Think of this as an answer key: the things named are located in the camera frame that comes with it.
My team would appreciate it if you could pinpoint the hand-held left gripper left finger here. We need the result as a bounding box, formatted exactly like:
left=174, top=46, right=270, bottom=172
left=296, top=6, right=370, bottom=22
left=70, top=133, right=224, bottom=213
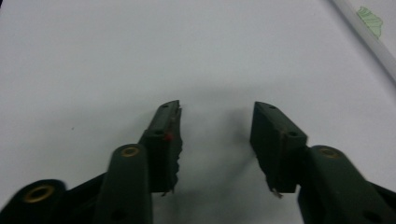
left=138, top=99, right=183, bottom=197

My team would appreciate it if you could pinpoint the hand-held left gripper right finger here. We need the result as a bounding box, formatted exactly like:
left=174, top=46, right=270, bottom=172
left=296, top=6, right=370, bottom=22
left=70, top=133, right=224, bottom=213
left=249, top=101, right=309, bottom=199

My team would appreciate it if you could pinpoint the green leaf-patterned item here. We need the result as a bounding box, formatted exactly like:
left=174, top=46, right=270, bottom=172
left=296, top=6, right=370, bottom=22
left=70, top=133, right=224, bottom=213
left=356, top=6, right=384, bottom=39

